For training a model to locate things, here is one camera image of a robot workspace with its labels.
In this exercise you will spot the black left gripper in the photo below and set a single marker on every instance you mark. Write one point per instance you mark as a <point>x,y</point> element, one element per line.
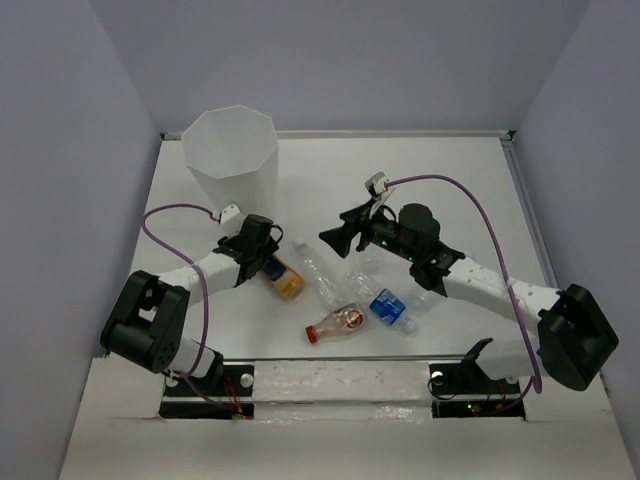
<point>268,249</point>

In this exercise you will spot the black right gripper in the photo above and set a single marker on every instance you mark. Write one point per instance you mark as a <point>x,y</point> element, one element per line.
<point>339,238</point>

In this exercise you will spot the orange juice bottle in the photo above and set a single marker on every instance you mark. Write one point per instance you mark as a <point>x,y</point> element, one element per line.
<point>287,282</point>

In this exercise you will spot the clear bottle white cap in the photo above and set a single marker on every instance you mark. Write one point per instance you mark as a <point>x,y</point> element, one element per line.
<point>320,275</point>

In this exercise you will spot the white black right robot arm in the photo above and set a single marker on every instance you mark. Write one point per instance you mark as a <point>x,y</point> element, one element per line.
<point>565,334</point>

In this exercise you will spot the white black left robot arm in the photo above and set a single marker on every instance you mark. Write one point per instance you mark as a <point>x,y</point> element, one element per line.
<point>160,322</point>

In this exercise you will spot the white octagonal plastic bin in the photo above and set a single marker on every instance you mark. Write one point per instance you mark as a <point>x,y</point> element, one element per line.
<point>233,155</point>

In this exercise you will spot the clear crushed bottle far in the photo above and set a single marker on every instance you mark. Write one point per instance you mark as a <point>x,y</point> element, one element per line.
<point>374,260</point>

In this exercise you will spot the blue label water bottle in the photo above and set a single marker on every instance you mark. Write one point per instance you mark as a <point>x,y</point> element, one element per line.
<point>389,309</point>

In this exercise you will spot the red cap tea bottle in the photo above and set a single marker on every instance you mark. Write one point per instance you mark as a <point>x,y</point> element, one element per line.
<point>341,322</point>

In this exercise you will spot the clear bottle far right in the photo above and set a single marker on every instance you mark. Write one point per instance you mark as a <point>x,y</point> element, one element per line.
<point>421,300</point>

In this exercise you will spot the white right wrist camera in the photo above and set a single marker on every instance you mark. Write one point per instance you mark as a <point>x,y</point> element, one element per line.
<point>379,189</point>

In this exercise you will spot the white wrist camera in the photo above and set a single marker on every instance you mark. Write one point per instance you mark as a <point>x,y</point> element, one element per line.
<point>379,189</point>
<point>231,215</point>

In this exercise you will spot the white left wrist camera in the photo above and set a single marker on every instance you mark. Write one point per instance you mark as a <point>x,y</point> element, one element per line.
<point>231,215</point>

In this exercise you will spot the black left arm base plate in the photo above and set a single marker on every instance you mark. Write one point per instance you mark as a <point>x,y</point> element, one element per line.
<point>229,398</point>

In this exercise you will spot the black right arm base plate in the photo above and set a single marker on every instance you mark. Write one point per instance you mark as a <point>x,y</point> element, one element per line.
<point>460,391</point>

